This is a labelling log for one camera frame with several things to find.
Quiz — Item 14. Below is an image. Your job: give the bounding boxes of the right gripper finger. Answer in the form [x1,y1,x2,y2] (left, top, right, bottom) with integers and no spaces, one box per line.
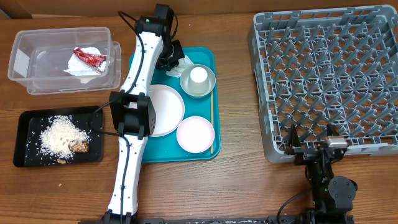
[326,123,340,136]
[287,124,300,149]

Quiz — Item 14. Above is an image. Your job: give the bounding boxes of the white tissue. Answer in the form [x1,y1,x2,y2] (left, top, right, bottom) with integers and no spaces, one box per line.
[165,55,193,78]

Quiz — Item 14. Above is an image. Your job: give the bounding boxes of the large white plate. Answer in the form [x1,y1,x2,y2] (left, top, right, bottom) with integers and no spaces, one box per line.
[149,84,185,137]

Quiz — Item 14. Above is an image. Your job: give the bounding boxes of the red snack wrapper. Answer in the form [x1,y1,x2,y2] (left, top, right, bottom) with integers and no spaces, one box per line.
[73,48,107,74]

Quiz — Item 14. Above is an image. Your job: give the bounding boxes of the white napkin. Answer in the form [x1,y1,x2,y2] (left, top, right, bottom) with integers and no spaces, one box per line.
[64,47,107,83]

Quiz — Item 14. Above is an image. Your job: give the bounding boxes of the brown food piece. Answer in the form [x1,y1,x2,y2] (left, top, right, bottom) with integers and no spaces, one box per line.
[68,141,90,153]

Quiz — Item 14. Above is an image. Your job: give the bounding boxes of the pile of white rice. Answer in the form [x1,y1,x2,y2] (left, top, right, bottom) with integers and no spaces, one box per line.
[26,115,90,160]

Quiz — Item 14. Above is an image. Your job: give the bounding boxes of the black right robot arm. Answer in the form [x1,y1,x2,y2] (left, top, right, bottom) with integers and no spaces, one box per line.
[276,123,358,224]

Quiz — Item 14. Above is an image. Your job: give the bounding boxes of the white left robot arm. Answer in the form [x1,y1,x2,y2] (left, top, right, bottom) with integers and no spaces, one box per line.
[99,4,184,223]

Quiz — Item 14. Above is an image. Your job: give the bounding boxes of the grey bowl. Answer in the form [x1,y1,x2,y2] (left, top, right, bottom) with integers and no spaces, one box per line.
[180,65,216,98]

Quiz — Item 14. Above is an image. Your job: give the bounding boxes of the white paper cup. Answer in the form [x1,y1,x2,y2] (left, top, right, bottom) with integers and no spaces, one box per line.
[187,67,208,95]

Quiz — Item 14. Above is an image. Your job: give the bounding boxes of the wooden chopstick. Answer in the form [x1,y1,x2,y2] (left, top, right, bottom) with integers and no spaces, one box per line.
[210,90,215,154]

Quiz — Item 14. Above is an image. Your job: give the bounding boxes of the grey dish rack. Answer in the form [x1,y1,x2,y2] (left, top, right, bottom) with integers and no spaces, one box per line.
[248,5,397,163]

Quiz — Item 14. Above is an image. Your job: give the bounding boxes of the small white plate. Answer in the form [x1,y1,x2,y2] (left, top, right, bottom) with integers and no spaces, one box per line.
[177,116,215,154]

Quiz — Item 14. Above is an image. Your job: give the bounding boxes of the clear plastic bin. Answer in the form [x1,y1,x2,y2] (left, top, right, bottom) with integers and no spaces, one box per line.
[7,27,122,95]

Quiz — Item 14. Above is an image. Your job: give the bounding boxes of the small brown food scrap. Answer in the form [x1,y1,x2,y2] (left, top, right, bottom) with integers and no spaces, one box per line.
[57,159,67,164]

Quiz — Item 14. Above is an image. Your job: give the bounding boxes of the black tray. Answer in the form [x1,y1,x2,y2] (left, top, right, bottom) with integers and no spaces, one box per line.
[13,106,104,167]

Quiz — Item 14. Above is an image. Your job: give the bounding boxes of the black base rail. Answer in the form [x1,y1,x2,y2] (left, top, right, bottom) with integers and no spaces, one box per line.
[77,215,307,224]

